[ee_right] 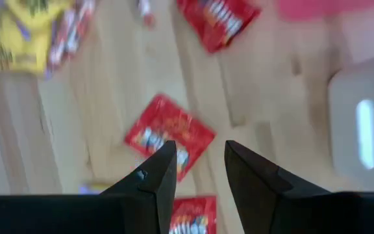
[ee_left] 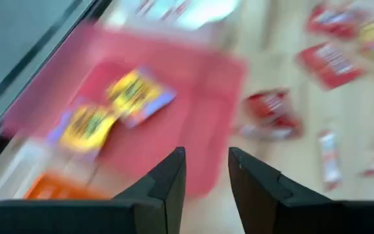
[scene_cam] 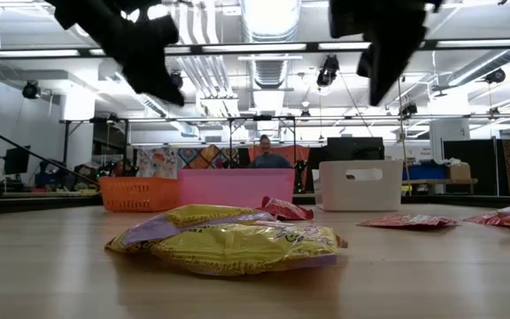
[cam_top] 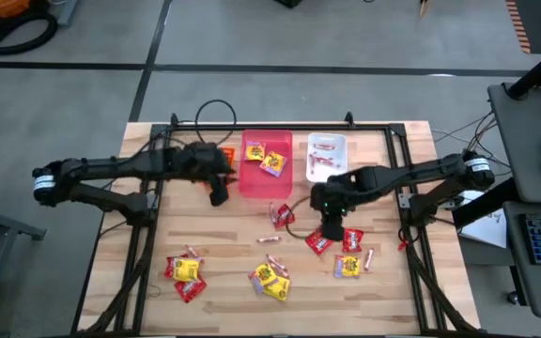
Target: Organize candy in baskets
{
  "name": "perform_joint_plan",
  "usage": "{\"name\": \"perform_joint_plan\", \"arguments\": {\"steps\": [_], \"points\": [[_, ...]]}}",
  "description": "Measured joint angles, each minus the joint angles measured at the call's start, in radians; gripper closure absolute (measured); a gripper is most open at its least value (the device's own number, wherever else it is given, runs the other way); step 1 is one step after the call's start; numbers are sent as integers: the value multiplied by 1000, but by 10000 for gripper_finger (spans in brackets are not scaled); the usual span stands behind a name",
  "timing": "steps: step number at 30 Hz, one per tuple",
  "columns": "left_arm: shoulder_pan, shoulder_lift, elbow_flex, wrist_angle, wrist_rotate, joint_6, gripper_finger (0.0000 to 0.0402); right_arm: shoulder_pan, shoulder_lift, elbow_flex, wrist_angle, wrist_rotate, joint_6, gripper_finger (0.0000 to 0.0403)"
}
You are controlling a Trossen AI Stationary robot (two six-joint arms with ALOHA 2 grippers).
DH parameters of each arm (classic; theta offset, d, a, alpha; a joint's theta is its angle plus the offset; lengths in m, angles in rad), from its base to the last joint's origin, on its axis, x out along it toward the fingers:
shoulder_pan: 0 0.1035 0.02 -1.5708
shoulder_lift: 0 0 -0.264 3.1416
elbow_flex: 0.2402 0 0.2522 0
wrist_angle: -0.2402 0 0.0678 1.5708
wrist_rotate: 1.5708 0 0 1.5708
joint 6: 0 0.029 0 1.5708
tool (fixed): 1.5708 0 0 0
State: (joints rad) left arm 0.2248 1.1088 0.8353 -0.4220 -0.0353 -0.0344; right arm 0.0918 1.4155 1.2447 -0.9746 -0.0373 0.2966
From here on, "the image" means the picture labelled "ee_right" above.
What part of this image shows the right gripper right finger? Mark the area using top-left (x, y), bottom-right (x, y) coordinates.
top-left (224, 139), bottom-right (374, 234)

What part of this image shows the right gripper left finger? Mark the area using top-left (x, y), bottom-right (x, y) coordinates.
top-left (0, 140), bottom-right (178, 234)

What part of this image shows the red candy pack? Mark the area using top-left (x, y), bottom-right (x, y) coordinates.
top-left (123, 93), bottom-right (216, 183)
top-left (176, 0), bottom-right (262, 55)
top-left (169, 195), bottom-right (218, 234)

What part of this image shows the small wrapped candy roll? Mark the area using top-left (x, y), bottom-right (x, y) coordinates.
top-left (136, 0), bottom-right (157, 29)
top-left (66, 0), bottom-right (96, 49)
top-left (45, 19), bottom-right (77, 79)

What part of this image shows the white plastic basket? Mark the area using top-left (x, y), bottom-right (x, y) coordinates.
top-left (328, 50), bottom-right (374, 192)

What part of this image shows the pink plastic basket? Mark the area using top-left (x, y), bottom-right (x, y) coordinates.
top-left (277, 0), bottom-right (374, 22)

